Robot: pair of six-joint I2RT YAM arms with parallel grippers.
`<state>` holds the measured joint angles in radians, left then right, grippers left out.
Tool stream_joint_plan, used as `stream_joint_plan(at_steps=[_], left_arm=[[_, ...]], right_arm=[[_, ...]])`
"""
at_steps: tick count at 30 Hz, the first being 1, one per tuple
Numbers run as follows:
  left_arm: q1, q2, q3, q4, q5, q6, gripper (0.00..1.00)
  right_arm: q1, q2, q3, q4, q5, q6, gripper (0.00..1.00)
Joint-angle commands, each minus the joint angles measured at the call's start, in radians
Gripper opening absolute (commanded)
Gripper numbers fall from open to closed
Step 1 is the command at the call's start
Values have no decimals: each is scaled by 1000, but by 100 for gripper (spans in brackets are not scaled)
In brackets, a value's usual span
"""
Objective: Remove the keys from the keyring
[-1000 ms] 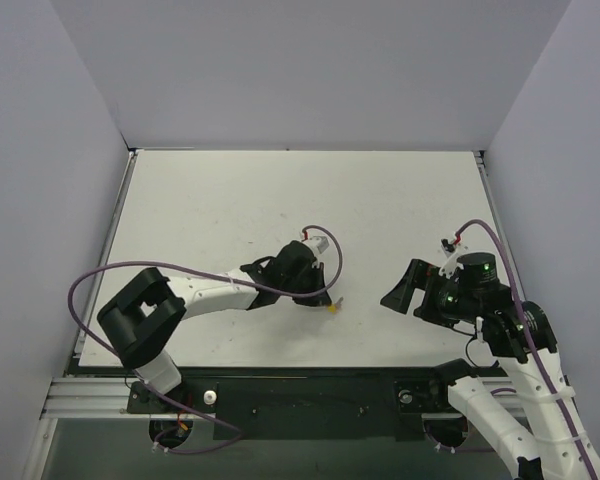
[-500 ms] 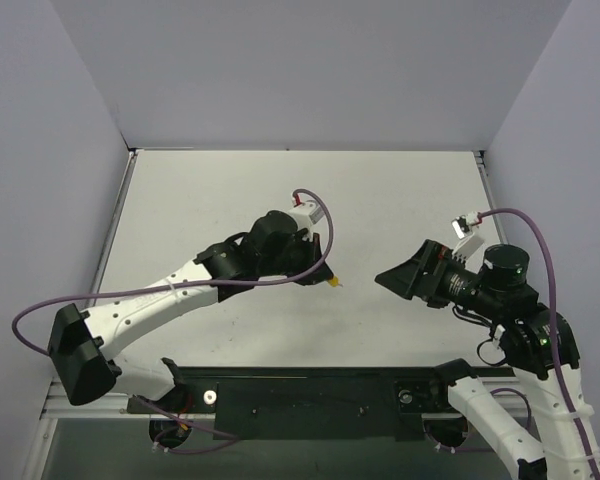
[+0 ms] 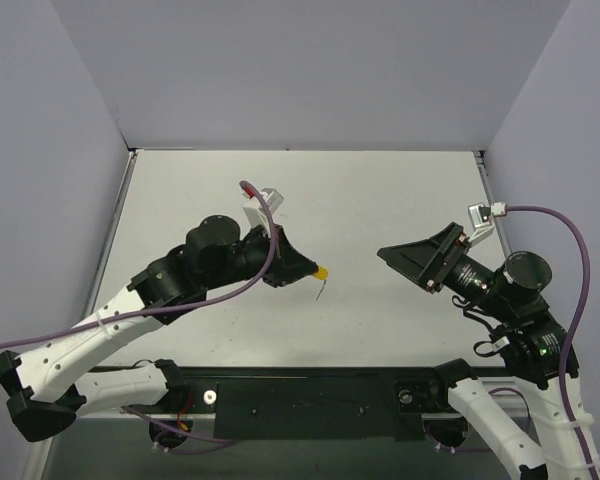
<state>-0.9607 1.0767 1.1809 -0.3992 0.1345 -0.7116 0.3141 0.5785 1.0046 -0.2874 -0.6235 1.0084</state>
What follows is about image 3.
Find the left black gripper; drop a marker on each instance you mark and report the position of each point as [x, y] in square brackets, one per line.
[273, 256]

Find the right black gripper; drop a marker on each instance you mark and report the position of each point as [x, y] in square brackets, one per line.
[443, 258]

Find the silver key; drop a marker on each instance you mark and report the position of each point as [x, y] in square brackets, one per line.
[322, 288]

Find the yellow key tag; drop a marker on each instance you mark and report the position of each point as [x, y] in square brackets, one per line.
[321, 274]

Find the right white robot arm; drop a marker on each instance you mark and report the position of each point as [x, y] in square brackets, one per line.
[532, 344]

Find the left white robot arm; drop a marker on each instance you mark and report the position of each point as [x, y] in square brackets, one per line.
[51, 386]

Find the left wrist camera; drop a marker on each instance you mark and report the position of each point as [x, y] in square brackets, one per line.
[253, 209]

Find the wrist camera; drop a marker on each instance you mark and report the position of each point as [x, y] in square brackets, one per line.
[253, 209]
[481, 218]

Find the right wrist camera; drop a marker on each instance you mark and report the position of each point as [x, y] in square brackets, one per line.
[481, 218]

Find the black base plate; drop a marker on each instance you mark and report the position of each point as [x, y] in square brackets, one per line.
[304, 403]

